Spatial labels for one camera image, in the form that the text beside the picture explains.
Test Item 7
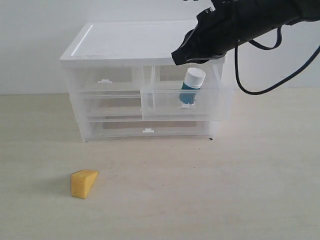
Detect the middle wide clear drawer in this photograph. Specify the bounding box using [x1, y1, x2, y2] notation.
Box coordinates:
[77, 92, 214, 121]

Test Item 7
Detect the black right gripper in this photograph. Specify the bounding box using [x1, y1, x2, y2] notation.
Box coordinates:
[171, 0, 250, 66]

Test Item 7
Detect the yellow cheese wedge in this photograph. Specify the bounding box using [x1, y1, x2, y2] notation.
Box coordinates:
[70, 169, 99, 199]

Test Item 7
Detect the wide clear drawer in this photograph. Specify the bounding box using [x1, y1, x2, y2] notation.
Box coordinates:
[77, 92, 214, 121]
[85, 121, 213, 141]

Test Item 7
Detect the bottom wide clear drawer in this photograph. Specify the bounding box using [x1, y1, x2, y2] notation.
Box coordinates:
[85, 121, 213, 141]

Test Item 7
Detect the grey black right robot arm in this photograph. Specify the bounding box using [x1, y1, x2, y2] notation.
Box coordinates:
[171, 0, 320, 66]

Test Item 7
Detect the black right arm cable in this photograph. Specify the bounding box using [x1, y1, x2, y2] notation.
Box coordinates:
[233, 24, 320, 95]

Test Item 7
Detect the white cap teal bottle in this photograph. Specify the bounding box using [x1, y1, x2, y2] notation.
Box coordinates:
[179, 67, 206, 106]

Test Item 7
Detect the white plastic drawer cabinet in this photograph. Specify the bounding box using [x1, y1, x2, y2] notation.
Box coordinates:
[60, 20, 225, 142]

